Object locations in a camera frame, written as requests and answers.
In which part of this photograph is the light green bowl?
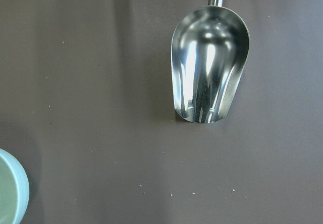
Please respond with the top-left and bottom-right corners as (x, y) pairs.
(1, 149), (30, 223)

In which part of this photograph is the steel scoop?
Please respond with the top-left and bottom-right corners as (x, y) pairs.
(171, 0), (250, 124)

